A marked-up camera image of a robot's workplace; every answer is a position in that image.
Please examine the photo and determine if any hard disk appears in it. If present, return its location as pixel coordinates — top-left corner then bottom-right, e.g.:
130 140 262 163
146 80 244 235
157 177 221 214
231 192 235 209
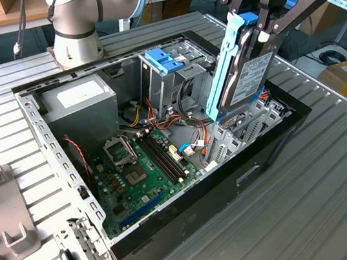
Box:
191 0 313 123

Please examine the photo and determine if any red yellow power wire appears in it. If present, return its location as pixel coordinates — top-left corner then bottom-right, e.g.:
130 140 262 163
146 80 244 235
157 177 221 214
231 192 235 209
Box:
258 87 273 101

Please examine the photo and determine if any metal disk bay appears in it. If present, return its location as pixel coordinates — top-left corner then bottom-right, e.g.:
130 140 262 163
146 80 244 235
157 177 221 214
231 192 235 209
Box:
195 96 298 174

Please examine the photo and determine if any large brown cardboard box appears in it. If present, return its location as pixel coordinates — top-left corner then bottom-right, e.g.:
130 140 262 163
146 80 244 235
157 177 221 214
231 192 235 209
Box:
295 0 341 36

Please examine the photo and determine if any blue plastic bay latch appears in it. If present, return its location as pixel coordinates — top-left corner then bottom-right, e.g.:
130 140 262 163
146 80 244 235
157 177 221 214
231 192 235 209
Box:
144 43 187 78

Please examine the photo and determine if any perforated metal drive cage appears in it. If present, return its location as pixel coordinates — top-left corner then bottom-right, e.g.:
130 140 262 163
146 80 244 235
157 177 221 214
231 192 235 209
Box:
193 63 226 118

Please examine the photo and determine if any black plastic case latch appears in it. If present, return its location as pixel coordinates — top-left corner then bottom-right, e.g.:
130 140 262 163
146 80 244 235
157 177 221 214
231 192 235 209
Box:
107 64 126 80

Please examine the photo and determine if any white board connector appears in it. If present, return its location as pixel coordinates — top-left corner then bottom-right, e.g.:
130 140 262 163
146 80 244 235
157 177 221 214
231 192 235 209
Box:
167 143 185 164

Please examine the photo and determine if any black RAM slot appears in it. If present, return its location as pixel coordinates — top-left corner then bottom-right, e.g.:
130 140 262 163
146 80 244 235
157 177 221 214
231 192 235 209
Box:
136 133 176 189
148 128 189 182
144 129 185 184
140 131 180 188

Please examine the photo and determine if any grey power supply unit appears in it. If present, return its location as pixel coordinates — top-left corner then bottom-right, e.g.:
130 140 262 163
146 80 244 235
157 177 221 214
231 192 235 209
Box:
37 70 125 158

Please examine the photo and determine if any metal socket cover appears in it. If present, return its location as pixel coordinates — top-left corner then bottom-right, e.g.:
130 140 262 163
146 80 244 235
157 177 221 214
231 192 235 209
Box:
100 133 140 175

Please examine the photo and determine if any CPU socket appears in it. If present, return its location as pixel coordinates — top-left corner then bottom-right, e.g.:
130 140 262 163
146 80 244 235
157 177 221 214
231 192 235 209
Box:
122 162 152 188

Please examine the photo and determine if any green motherboard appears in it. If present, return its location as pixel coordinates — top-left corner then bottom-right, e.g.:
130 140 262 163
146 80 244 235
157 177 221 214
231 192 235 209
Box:
85 122 211 243

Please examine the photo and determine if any black grey PC case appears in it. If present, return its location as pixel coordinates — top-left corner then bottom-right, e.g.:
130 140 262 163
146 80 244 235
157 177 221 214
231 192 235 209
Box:
6 14 335 260

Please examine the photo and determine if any blue expansion slot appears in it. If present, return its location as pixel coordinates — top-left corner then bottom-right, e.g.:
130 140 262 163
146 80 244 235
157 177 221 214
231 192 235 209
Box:
114 188 171 231

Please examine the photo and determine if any grey parts rack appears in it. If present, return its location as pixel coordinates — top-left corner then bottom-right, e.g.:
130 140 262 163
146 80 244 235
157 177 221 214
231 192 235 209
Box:
0 157 45 260

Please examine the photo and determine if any black cable coil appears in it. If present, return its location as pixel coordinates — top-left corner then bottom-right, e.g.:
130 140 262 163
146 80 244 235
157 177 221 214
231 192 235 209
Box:
317 47 347 69

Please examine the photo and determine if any multicoloured wire bundle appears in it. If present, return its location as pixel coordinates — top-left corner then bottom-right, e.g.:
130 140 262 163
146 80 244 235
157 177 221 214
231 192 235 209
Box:
143 89 215 173

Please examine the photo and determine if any yellow black wire bundle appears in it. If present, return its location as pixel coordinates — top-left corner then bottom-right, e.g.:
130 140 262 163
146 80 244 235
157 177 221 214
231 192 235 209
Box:
117 103 145 131

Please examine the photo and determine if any blue wire white plug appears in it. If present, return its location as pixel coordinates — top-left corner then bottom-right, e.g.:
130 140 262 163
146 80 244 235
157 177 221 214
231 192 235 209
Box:
177 142 198 158

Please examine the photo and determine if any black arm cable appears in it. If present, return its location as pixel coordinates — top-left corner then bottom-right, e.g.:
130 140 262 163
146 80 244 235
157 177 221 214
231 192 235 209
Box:
44 0 66 25
5 0 36 60

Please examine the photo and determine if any red black twisted wire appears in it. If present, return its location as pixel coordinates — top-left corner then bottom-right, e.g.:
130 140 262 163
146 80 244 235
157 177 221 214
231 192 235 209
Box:
61 133 93 190

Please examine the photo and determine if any black chassis switch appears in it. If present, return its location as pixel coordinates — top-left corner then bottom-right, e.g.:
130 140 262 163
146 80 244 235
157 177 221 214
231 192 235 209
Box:
75 183 91 201

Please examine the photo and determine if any metal card retainer bracket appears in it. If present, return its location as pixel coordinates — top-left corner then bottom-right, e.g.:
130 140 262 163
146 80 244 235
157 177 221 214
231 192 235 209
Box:
49 211 116 260

